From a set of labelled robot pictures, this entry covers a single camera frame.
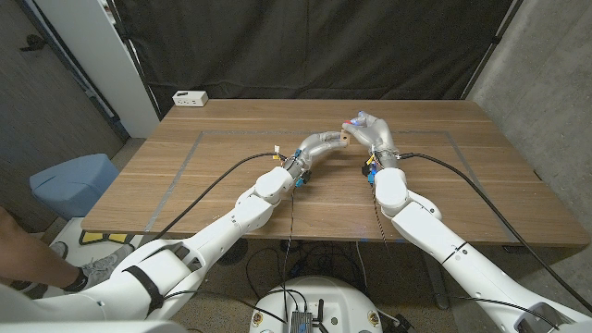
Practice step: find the black white sneaker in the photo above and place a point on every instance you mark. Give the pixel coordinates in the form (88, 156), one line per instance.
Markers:
(32, 289)

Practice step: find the black round floor fan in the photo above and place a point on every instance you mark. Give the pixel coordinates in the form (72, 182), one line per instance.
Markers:
(233, 252)

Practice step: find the white power strip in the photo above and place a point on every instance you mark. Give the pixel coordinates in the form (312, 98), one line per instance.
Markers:
(189, 98)

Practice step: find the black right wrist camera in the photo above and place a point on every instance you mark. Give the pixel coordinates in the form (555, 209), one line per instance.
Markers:
(369, 171)

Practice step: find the black backdrop stand pole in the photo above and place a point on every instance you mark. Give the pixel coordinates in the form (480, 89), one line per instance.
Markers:
(134, 60)
(494, 46)

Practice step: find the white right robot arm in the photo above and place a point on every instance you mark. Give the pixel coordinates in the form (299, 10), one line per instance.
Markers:
(453, 250)

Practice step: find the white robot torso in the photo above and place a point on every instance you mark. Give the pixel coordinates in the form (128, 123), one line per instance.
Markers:
(324, 296)

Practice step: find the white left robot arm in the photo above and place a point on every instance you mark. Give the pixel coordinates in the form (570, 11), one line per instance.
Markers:
(185, 259)

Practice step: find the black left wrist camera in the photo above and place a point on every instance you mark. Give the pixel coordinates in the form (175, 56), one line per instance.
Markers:
(303, 178)

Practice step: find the person's bare leg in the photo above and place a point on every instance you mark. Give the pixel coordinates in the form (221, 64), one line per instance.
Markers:
(28, 259)

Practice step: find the black backdrop curtain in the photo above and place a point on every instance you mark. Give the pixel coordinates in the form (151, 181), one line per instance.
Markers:
(305, 46)

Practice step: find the grey table leg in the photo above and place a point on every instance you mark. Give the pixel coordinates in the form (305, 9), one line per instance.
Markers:
(437, 291)

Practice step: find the white floor board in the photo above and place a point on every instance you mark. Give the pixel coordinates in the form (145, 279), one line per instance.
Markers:
(69, 229)

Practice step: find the yellow black floor marker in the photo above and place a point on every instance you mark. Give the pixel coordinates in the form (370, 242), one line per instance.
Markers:
(92, 238)

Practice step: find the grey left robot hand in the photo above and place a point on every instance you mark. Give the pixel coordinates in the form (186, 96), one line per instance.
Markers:
(314, 148)

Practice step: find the grey finned module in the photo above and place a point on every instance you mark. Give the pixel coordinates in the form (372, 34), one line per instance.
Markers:
(300, 322)

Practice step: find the blue stool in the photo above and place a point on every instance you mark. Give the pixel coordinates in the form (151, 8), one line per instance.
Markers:
(69, 185)

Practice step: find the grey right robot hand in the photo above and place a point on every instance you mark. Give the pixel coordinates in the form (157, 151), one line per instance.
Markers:
(377, 134)

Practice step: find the wooden block with holes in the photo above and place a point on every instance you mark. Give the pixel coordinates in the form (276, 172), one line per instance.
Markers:
(344, 136)

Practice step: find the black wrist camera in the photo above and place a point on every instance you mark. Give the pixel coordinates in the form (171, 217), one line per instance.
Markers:
(303, 178)
(369, 171)

